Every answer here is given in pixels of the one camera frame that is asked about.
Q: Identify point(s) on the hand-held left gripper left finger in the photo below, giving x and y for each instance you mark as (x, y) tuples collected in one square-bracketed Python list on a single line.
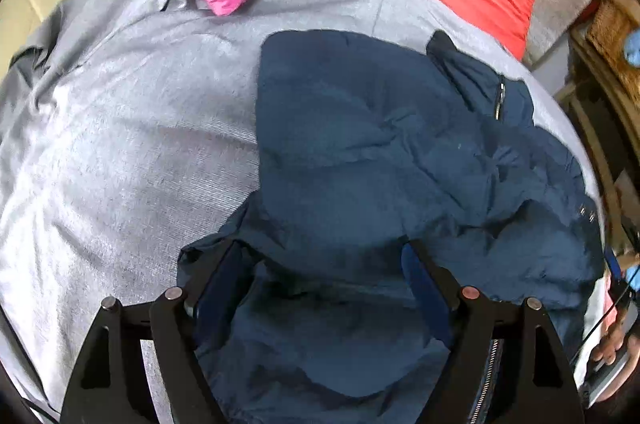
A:
[(219, 291)]

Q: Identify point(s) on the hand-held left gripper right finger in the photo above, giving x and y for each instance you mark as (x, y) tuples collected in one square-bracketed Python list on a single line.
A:
[(426, 291)]

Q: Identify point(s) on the dark blue jacket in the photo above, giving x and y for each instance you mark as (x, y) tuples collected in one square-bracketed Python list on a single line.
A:
[(350, 143)]

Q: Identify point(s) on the person's right hand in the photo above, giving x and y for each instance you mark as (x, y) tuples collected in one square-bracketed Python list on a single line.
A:
[(611, 344)]

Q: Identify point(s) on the grey bed sheet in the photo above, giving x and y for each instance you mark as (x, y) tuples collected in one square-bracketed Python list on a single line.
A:
[(125, 128)]

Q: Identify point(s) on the dark wooden nightstand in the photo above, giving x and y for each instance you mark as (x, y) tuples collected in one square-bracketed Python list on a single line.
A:
[(595, 123)]

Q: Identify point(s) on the wicker basket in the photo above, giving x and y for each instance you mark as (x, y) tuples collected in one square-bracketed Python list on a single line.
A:
[(612, 33)]

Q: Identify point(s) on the beige mattress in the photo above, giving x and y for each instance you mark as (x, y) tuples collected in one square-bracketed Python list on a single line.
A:
[(22, 13)]

